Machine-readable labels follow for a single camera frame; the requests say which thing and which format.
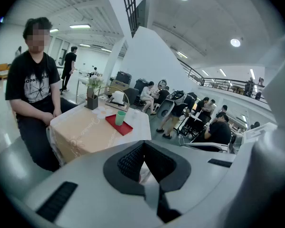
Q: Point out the black printer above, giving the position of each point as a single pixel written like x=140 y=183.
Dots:
x=123 y=77

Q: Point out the small white candle jar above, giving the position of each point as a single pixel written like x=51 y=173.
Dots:
x=101 y=99

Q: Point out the dark vase with white flowers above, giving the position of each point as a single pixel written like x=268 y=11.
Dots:
x=93 y=96

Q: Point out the beige and white tablecloth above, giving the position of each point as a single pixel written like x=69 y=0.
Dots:
x=85 y=132

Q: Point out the red tray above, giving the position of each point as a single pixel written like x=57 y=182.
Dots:
x=123 y=127

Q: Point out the black bin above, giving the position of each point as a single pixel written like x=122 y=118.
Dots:
x=140 y=85

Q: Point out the green cup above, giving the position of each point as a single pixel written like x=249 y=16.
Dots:
x=120 y=118

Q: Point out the white flower-shaped coaster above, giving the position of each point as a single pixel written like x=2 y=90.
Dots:
x=101 y=112

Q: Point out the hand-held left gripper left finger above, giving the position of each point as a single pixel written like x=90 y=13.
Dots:
x=123 y=174

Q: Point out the long ceiling tube light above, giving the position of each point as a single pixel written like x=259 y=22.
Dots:
x=80 y=26

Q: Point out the small clear glass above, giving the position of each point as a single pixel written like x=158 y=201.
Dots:
x=136 y=112

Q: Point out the tissue holder with gold arch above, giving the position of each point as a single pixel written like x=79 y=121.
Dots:
x=118 y=100

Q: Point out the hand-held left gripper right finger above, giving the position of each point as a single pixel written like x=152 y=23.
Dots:
x=173 y=172

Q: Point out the black balcony railing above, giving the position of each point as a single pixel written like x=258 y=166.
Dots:
x=223 y=83

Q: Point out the cardboard box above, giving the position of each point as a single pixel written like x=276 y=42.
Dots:
x=118 y=85

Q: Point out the orange sofa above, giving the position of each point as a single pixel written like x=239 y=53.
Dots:
x=0 y=70

